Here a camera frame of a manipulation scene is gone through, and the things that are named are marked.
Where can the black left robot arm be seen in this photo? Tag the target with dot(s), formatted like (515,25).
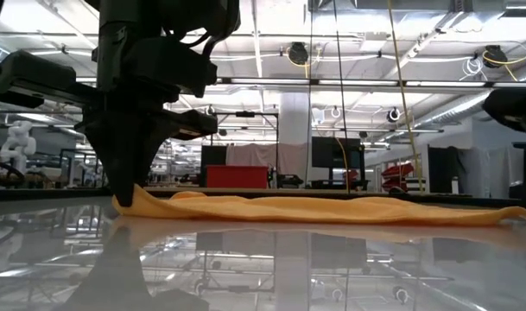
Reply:
(115,26)

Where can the black metal frame stand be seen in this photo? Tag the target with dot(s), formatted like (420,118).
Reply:
(245,114)

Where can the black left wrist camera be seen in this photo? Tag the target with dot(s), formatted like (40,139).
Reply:
(172,65)

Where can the black low equipment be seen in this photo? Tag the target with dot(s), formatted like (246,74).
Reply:
(290,180)

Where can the black-framed glass enclosure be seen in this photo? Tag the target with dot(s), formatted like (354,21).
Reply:
(79,170)

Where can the long ceiling light bar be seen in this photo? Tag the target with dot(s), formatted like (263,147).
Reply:
(331,82)

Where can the white square column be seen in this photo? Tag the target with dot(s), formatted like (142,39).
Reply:
(293,116)

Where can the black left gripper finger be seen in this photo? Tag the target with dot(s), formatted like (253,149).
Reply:
(109,142)
(141,138)

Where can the white curtain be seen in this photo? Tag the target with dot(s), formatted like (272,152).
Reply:
(491,173)

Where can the black monitor screen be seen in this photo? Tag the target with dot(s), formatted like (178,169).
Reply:
(336,153)

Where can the red box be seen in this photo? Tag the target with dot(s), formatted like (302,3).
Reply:
(236,177)

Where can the white humanoid robot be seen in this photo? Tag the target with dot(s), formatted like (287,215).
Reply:
(18,142)

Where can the red folded machine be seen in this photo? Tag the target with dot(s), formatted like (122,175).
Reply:
(396,173)

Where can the beige hanging cloth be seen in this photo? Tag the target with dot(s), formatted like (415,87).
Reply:
(254,155)

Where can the orange microfibre towel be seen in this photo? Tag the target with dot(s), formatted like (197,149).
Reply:
(310,209)

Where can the black curved tube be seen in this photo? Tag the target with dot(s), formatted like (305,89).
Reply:
(10,166)

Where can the black cabinet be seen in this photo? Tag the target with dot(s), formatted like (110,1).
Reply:
(443,168)

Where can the black panel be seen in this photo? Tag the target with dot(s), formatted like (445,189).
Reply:
(213,164)

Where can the silver ventilation duct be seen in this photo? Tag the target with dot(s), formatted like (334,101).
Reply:
(452,110)

